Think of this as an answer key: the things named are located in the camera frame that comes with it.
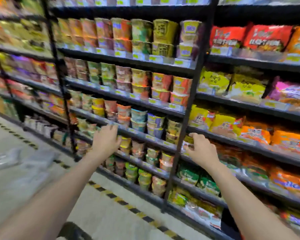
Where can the red noodle packet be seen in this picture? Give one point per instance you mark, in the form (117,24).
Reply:
(227,36)
(267,37)

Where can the white-red noodle packet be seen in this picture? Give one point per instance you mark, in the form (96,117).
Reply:
(203,214)

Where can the yellow-red noodle packet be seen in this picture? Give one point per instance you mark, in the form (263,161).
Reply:
(200,117)
(226,125)

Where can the person's right hand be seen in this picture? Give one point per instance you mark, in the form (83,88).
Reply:
(203,152)

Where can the person's right thumb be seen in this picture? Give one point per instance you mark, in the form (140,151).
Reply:
(188,148)

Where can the rows of colourful snack packets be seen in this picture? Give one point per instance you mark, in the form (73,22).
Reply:
(22,69)

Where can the row of green noodle cups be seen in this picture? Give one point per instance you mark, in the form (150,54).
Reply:
(140,176)

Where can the yellow noodle packet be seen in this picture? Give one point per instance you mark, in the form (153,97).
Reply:
(213,81)
(246,88)

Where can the pink noodle packet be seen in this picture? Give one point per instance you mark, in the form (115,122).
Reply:
(290,93)

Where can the person's left forearm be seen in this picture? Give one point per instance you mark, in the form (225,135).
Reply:
(52,197)

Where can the person's left thumb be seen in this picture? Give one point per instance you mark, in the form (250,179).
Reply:
(118,141)

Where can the row of small noodle cups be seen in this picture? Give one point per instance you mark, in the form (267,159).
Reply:
(140,149)

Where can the yellow-green noodle packet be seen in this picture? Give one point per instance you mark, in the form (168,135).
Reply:
(179,197)

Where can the row of blue-orange noodle bowls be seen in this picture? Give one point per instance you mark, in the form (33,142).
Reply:
(130,117)

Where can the row of tall noodle cups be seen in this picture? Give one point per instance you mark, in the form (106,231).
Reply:
(140,34)

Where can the clear plastic bag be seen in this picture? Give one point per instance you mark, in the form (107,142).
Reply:
(38,161)
(5,159)

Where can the row of red-orange noodle bowls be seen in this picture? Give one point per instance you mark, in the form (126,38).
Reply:
(130,81)

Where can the row of white-yellow price labels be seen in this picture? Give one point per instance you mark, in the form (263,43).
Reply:
(130,1)

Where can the person's left hand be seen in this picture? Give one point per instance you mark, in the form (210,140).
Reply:
(105,143)

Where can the black object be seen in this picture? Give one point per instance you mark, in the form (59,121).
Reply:
(73,232)

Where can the green noodle packet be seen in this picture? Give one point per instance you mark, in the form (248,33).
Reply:
(209,185)
(188,175)

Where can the black metal shelf rack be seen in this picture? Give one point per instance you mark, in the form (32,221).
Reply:
(25,54)
(255,64)
(150,64)

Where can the person's right forearm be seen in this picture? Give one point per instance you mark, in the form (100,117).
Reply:
(242,207)

